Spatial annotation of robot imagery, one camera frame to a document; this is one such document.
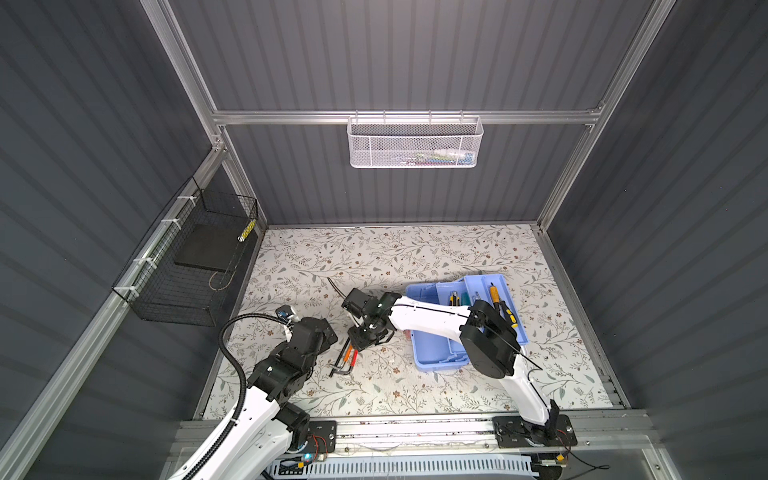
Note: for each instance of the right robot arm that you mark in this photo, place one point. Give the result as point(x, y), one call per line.
point(488, 338)

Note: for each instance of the orange handled screwdriver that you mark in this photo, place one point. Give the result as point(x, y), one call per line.
point(494, 295)

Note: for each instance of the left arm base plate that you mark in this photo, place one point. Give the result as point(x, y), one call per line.
point(316, 437)

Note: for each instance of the yellow black screwdriver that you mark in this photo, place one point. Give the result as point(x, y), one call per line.
point(508, 314)

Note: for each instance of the black hex key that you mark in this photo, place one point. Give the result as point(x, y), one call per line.
point(339, 369)

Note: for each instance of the white wire mesh basket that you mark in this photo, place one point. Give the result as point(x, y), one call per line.
point(414, 142)

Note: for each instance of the white perforated cable duct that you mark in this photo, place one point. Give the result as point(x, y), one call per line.
point(390, 467)

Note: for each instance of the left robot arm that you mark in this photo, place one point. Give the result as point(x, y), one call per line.
point(263, 424)

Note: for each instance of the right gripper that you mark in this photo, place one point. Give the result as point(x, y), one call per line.
point(357, 341)

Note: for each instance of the black pad in basket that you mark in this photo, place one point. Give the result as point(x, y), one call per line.
point(211, 248)

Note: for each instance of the black wire basket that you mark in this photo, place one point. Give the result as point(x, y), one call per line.
point(158, 290)

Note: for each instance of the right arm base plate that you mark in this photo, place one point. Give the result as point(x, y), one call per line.
point(514, 432)

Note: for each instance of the yellow marker in basket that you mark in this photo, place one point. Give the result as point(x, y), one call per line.
point(247, 231)

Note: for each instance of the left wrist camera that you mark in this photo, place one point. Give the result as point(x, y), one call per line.
point(286, 314)

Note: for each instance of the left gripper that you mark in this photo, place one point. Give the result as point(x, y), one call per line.
point(330, 335)

